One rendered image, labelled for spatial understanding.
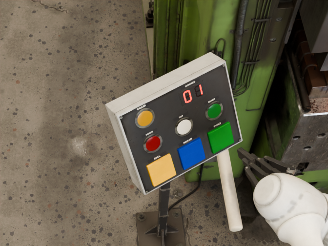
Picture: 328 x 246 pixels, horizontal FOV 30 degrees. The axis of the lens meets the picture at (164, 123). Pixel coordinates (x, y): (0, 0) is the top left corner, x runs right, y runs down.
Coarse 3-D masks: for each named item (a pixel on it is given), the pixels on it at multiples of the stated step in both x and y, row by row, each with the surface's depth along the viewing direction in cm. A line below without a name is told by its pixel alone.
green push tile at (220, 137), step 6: (222, 126) 174; (228, 126) 175; (210, 132) 173; (216, 132) 174; (222, 132) 175; (228, 132) 176; (210, 138) 174; (216, 138) 175; (222, 138) 176; (228, 138) 177; (210, 144) 175; (216, 144) 176; (222, 144) 177; (228, 144) 178; (216, 150) 177
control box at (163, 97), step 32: (192, 64) 168; (224, 64) 166; (128, 96) 163; (160, 96) 160; (192, 96) 165; (224, 96) 171; (128, 128) 160; (160, 128) 165; (192, 128) 170; (128, 160) 169
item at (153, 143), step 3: (150, 138) 164; (153, 138) 165; (156, 138) 165; (147, 141) 164; (150, 141) 165; (153, 141) 165; (156, 141) 165; (159, 141) 166; (147, 144) 165; (150, 144) 165; (153, 144) 165; (156, 144) 166; (159, 144) 167; (147, 147) 165; (150, 147) 165; (153, 147) 166; (156, 147) 166; (150, 150) 166; (153, 150) 166
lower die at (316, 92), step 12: (300, 24) 201; (300, 36) 198; (300, 48) 197; (312, 60) 194; (312, 72) 192; (324, 72) 190; (312, 84) 189; (324, 84) 189; (312, 96) 194; (324, 96) 194
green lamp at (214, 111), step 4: (216, 104) 170; (212, 108) 170; (216, 108) 171; (220, 108) 172; (208, 112) 170; (212, 112) 171; (216, 112) 171; (220, 112) 172; (212, 116) 171; (216, 116) 172
